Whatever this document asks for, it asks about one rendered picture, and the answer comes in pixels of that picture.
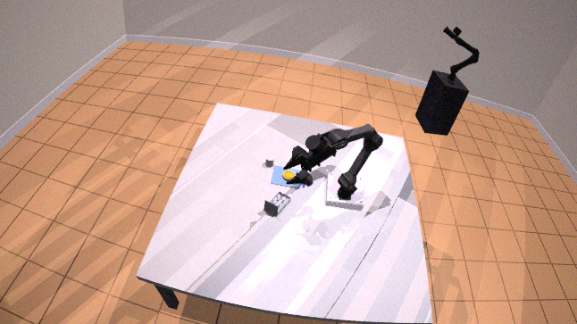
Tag light blue square mat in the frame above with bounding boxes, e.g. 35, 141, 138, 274
271, 166, 300, 188

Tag yellow plate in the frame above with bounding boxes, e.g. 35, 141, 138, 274
282, 170, 295, 180

